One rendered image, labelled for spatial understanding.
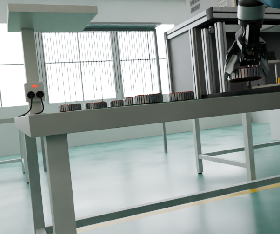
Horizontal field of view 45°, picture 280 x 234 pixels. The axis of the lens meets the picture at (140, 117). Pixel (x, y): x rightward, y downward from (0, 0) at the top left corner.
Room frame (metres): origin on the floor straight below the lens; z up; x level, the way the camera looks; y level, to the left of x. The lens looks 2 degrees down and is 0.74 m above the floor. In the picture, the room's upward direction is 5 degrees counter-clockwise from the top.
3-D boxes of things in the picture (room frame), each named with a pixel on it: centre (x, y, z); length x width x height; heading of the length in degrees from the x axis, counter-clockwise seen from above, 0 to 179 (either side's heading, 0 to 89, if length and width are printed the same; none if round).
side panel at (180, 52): (1.64, -0.23, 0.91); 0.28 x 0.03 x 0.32; 22
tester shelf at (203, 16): (1.68, -0.56, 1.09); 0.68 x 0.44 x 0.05; 112
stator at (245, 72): (1.11, -0.36, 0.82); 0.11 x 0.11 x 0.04
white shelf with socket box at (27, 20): (1.58, 0.38, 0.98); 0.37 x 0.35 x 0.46; 112
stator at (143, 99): (1.28, -0.04, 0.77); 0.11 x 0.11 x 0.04
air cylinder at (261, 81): (1.48, -0.51, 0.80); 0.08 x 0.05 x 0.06; 112
